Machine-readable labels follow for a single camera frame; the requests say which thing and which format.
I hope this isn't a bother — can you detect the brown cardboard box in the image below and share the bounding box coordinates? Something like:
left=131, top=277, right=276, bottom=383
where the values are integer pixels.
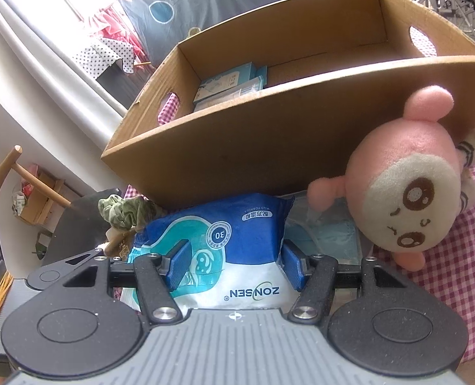
left=102, top=0, right=475, bottom=210

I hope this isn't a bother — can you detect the blue wet wipes pack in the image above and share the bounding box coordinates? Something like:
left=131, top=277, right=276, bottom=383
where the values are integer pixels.
left=128, top=193, right=298, bottom=313

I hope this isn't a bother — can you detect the green white crumpled cloth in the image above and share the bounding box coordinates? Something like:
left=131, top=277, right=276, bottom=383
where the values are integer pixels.
left=98, top=194, right=167, bottom=232

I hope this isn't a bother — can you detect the wooden chair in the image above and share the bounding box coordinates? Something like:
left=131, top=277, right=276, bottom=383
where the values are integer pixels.
left=0, top=145, right=71, bottom=226

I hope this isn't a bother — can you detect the blue face mask pack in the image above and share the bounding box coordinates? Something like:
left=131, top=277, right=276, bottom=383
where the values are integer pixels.
left=284, top=193, right=373, bottom=265

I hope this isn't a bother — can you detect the blue bandage box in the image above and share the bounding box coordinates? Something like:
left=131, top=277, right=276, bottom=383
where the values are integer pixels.
left=193, top=62, right=268, bottom=105

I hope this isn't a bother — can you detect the white curtain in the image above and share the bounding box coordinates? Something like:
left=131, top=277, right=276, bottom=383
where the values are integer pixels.
left=0, top=0, right=127, bottom=149

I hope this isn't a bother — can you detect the pink checkered tablecloth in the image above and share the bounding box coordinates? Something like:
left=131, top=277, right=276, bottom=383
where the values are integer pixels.
left=123, top=27, right=475, bottom=364

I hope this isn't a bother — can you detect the pink plush monkey toy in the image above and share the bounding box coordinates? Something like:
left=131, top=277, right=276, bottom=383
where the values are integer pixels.
left=307, top=85, right=475, bottom=272

